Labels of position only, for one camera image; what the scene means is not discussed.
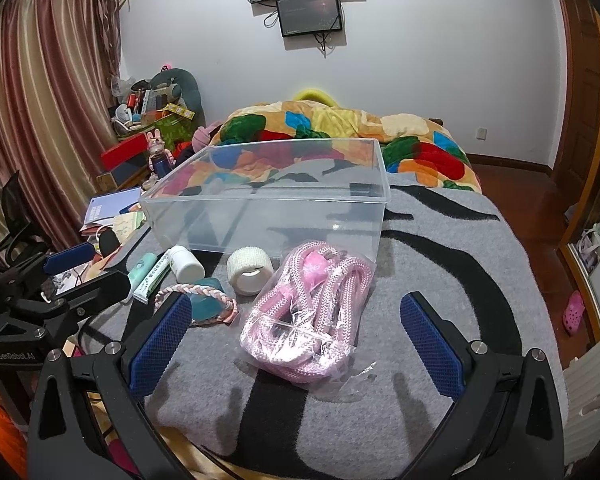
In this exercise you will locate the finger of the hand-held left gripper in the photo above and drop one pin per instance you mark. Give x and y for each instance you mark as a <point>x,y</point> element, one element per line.
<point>107,287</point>
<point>69,260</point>

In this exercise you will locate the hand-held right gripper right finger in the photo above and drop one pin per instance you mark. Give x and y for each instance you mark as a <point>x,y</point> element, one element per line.
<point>432,347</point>

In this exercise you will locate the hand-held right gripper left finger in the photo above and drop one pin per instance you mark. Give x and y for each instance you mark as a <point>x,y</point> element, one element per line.
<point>159,342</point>

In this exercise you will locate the white green ointment tube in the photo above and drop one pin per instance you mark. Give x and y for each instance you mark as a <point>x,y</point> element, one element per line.
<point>155,277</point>

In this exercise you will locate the mint green tube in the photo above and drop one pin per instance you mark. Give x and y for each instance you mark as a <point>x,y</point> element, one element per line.
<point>141,263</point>

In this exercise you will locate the teal sponge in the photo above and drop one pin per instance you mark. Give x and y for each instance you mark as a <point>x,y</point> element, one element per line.
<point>207,306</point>

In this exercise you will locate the lavender notebook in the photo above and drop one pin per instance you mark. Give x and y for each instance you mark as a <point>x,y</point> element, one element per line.
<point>110,205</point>

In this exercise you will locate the white plastic bottle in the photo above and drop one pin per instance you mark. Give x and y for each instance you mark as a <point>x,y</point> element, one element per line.
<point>187,265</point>

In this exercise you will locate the grey black striped blanket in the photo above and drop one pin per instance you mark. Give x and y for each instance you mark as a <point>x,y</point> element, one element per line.
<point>430,260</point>

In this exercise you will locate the orange garment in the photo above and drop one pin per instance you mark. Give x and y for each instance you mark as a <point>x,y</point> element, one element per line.
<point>7,430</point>

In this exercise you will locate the white tape roll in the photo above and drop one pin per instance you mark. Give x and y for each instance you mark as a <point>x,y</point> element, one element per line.
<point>240,266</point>

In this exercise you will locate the red box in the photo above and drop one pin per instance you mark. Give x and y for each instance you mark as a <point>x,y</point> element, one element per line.
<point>125,150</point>

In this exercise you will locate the pink clog shoe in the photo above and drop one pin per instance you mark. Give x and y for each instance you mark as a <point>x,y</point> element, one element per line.
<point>574,310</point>

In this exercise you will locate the pink bunny toy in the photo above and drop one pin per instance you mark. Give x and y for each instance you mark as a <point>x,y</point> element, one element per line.
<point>157,142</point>

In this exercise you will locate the small white fan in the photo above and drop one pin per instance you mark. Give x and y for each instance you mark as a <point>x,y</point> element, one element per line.
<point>123,115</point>

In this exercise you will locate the clear plastic storage box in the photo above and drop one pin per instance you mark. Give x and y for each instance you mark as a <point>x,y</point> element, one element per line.
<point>260,210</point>

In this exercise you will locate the green yellow cardboard box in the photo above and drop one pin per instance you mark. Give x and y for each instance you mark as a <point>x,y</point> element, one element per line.
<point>172,127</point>

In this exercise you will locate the pink knitted hat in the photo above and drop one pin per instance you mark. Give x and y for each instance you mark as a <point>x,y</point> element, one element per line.
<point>202,138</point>

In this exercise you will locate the striped pink curtain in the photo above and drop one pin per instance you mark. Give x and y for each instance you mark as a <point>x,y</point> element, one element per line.
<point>40,85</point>

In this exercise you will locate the colourful patchwork quilt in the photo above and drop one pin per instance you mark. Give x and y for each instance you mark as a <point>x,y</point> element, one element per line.
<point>430,156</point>

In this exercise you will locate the white bag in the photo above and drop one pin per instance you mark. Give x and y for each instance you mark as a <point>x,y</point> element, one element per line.
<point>596,245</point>

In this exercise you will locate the yellow pillow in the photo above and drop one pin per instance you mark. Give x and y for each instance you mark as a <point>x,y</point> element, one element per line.
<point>312,95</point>

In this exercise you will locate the wooden door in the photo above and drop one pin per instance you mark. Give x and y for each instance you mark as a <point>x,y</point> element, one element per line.
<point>580,85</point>

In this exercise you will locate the white wall socket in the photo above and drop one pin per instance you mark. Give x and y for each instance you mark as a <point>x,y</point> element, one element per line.
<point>481,133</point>

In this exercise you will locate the small black wall monitor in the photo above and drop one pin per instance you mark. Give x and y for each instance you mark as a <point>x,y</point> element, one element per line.
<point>307,12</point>

